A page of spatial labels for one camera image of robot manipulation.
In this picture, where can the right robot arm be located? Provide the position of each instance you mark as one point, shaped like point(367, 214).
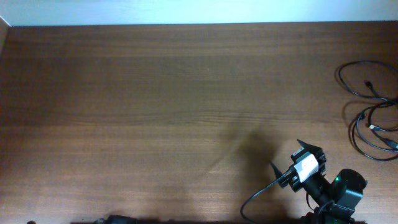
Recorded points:
point(336, 200)

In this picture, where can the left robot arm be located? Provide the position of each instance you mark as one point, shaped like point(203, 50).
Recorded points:
point(116, 219)

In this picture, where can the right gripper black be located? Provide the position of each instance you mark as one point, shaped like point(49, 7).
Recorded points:
point(291, 178)

